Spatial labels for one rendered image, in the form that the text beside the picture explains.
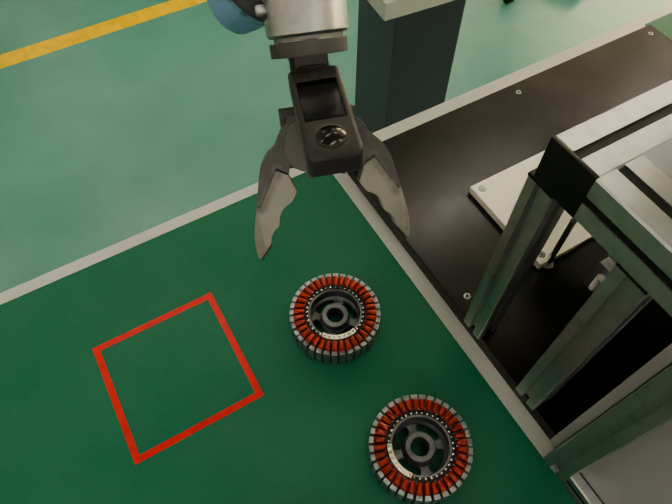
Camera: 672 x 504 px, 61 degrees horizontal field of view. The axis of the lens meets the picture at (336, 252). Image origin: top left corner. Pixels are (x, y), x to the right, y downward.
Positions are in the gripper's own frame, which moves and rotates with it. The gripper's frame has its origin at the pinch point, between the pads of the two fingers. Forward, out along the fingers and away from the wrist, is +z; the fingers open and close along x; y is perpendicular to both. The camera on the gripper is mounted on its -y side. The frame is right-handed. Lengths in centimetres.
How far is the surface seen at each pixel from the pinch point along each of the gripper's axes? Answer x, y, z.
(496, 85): -35, 43, -9
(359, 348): -1.9, 5.4, 14.6
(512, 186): -28.1, 21.8, 2.7
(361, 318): -2.9, 8.3, 12.3
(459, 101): -27.3, 40.8, -7.4
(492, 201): -24.4, 20.2, 3.9
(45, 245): 75, 116, 28
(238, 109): 14, 154, 1
